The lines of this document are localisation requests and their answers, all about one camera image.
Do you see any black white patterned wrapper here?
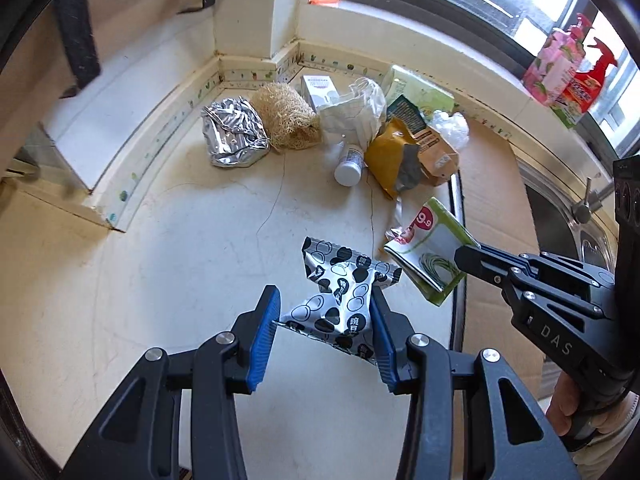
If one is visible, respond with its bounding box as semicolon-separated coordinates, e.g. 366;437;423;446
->
278;237;402;363

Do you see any green white snack packet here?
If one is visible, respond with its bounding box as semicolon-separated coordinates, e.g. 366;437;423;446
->
384;197;480;306

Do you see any clear plastic bag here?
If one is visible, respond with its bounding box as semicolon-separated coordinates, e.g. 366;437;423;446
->
428;110;470;152

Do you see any brown kraft box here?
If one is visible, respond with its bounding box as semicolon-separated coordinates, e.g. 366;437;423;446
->
413;128;459;186

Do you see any steel kitchen faucet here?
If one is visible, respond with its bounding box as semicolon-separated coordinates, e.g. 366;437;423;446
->
570;178;615;224

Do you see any red spray cleaner bottle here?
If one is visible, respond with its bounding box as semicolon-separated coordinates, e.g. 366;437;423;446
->
551;38;618;129

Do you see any person's right hand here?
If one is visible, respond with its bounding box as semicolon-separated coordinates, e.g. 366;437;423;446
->
544;372;640;438

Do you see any small white pill bottle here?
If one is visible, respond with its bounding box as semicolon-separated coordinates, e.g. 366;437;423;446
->
334;144;364;188

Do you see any light green tissue pack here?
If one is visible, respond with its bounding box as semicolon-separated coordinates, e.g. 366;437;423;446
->
381;65;456;117

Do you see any white crumpled paper bag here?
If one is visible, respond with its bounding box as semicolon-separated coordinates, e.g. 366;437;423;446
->
317;77;386;151

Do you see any beige loofah sponge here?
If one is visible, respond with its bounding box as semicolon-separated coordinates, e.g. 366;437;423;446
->
250;82;322;152

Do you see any wooden cutting board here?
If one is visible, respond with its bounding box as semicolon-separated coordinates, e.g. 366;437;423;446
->
1;0;216;167

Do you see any brown cardboard sheet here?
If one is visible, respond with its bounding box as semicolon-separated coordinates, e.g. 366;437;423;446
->
460;119;544;394

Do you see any silver foil bag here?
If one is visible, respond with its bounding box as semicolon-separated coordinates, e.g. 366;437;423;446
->
201;96;270;169

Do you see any dark green packet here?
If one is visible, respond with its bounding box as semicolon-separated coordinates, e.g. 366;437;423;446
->
387;94;427;133

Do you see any stainless steel double sink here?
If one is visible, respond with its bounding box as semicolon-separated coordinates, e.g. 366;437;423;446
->
514;156;622;273

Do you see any pink soap pump bottle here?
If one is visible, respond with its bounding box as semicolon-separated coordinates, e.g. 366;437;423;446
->
522;13;592;106

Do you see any yellow brown paper bag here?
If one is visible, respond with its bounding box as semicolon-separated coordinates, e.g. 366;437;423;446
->
364;116;423;200

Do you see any white blue medicine box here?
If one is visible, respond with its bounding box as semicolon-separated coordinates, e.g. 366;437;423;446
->
300;75;340;112

